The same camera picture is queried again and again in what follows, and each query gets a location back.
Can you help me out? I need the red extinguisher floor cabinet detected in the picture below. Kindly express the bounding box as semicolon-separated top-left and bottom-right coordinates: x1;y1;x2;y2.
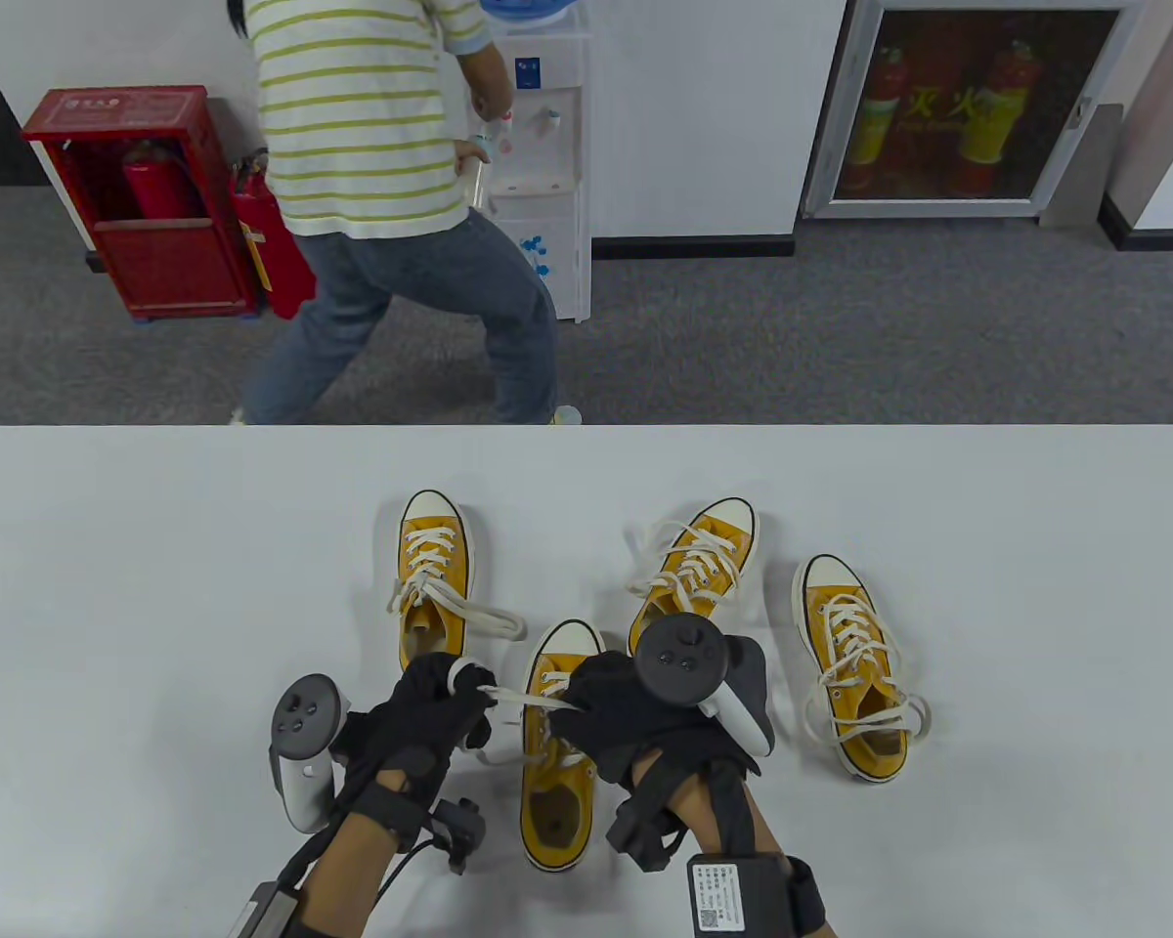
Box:
20;85;260;323

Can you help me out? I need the black cable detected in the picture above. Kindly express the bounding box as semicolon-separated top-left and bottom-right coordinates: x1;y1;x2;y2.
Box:
371;835;441;915

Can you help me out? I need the red extinguisher behind glass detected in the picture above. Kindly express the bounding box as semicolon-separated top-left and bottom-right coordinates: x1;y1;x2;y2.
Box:
958;39;1042;196
846;44;912;192

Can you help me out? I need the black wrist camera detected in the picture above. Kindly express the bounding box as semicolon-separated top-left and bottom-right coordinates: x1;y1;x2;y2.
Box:
606;796;687;873
428;796;488;875

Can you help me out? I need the red fire extinguisher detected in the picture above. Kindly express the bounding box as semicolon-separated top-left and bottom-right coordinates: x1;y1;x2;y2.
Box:
122;140;201;224
230;151;317;321

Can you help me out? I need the gray metal panel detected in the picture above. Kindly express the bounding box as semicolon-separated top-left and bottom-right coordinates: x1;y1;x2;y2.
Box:
1041;101;1125;231

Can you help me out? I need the white water dispenser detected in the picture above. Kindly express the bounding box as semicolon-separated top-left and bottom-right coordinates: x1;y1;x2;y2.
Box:
477;24;592;323

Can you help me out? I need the gray tracking controller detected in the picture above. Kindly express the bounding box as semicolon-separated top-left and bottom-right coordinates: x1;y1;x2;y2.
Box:
269;674;355;834
633;616;776;756

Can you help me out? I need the glass door wall cabinet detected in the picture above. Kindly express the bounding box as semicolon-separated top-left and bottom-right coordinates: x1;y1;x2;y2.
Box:
802;0;1150;221

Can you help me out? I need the person's left forearm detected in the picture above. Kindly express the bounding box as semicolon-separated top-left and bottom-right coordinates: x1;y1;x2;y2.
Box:
283;782;436;938

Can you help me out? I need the person's right forearm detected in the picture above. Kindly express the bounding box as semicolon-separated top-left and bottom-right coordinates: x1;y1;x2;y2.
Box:
645;762;832;938

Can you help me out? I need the person's left hand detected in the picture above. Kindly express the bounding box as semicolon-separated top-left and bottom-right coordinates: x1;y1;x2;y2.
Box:
332;653;498;831

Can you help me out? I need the yellow shoe with white laces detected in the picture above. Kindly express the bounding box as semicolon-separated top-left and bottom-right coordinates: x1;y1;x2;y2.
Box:
386;489;529;685
792;554;932;785
471;618;607;874
626;498;760;658

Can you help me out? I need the person's right hand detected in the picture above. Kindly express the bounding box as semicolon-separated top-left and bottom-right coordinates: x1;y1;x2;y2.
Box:
547;650;763;792

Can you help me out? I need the black labelled wrist box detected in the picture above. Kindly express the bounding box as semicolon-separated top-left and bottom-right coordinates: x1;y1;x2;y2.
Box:
227;879;299;938
686;853;795;938

